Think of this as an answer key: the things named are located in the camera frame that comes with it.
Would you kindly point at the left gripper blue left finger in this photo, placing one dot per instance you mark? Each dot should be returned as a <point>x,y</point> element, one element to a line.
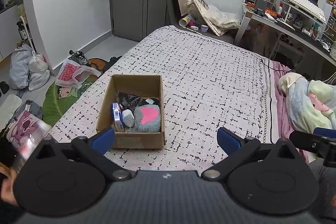
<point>92,151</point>

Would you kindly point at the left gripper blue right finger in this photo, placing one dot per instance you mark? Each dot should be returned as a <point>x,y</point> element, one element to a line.
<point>239,152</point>

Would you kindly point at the blue tissue pack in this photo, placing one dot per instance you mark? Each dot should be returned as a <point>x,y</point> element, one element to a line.
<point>117,117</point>

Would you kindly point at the white small packet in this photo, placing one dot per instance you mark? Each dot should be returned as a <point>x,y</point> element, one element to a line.
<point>128,118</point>

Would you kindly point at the black crinkly plastic bag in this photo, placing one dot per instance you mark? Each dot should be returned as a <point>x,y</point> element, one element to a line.
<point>127,100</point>

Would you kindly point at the grey pink plush toy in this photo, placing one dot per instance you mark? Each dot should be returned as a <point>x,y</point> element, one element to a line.
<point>147,119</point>

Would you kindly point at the brown cardboard box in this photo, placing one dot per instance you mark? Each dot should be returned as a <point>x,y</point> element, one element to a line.
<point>145,86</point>

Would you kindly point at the black fabric pouch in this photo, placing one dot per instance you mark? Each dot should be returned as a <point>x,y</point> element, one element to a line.
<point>149,101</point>

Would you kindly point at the person's left hand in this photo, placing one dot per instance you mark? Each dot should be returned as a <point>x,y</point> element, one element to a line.
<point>7,193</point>

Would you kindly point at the pastel cartoon blanket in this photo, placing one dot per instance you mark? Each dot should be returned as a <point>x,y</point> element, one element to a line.
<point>309,104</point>

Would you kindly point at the green leaf cartoon rug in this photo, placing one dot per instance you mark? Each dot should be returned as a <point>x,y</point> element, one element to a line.
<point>59,99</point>

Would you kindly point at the pink cartoon cushion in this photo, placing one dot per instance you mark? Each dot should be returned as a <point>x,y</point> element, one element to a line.
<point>26,133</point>

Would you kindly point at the white black patterned bedspread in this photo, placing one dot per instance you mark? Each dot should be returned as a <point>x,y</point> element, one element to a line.
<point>207,84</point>

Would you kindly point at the red white plastic bag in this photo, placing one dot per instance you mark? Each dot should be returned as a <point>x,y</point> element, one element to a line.
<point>72,74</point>

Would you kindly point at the white garbage bag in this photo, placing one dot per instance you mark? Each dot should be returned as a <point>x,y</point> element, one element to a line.
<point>39,72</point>

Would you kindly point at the white desk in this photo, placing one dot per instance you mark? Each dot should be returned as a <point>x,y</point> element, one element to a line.
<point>314,45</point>

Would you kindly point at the grey garbage bag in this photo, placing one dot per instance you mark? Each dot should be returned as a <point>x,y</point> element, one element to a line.
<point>19,67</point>

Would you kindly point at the cream tote bag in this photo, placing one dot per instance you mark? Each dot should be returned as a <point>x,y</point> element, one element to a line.
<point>219,22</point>

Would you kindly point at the paper cup roll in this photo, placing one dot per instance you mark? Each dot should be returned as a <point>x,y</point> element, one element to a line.
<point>185,21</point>

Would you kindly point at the white keyboard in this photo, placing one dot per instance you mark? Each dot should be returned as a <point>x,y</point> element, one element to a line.
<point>310,8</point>

